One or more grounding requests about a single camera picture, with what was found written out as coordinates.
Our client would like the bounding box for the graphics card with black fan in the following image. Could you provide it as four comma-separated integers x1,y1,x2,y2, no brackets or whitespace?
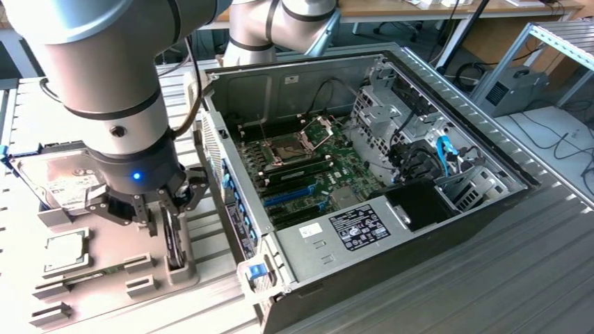
160,208,187,271

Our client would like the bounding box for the CPU socket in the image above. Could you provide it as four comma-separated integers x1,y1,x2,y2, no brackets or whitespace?
259,134,310,164

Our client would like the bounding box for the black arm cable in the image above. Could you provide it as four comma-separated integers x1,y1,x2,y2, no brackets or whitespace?
170,34,208,140

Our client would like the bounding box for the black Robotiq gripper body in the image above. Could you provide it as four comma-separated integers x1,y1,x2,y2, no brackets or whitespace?
87,134,187,223

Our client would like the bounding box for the black plastic shroud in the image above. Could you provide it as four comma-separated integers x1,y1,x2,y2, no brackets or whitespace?
383,179,462,233

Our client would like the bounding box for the aluminium slat table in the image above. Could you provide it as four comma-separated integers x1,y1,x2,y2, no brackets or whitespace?
467,19,594,116

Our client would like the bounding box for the blue SATA wire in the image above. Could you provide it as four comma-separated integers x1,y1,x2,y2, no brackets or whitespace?
434,134,455,179

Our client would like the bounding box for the black looped wire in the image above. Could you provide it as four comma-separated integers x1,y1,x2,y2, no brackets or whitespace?
310,78,359,113

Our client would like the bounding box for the black office chair base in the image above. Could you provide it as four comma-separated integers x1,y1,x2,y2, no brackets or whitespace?
353,19,423,45

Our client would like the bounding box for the black wire bundle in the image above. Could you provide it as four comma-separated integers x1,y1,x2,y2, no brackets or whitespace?
387,141,441,182

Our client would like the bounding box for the silver disk bay cage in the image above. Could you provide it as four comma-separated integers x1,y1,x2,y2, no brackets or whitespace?
350,55,530,214

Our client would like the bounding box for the blue plastic disk caddy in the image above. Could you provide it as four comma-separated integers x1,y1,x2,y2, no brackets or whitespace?
0,140,87,165

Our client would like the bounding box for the open grey PC case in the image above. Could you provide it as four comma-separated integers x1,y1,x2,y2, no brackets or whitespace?
182,41,542,334

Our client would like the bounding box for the black floor cable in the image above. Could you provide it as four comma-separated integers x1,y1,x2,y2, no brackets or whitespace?
507,111,594,164

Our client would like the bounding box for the silver hard disk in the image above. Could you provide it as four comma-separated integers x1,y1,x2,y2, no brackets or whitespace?
8,142,111,215

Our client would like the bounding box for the long black expansion slot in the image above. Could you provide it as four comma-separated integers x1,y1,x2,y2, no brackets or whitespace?
272,210,326,227
268,203,324,218
263,179,319,196

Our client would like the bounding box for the grey plastic parts rack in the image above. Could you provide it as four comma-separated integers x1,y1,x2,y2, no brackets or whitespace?
28,194,200,331

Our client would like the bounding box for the green Dell motherboard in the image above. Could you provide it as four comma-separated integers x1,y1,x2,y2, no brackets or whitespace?
234,113,398,231

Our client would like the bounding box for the wooden top desk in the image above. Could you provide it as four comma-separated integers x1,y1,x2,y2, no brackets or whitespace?
196,6,234,34
338,0,586,70

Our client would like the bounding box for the silver CPU chip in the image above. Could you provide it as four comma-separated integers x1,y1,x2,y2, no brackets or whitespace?
44,232,90,274

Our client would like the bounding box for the silver power supply unit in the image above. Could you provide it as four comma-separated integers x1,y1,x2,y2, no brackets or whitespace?
272,194,406,285

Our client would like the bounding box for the grey control box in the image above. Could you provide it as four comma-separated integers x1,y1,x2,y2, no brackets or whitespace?
482,65,551,118

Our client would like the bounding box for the installed RAM stick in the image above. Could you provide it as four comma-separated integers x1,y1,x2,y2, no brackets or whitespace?
264,164,335,186

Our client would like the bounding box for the silver chipset heatsink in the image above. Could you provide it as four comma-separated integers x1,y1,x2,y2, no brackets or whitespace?
331,187,367,209

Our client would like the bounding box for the metal socket cover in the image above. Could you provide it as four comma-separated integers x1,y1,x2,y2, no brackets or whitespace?
299,116,335,151

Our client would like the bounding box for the blue expansion slot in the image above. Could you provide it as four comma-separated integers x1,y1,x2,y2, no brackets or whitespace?
263,187,312,207

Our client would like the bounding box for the green loose RAM stick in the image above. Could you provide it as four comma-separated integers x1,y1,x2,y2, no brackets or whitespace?
63,267,127,283

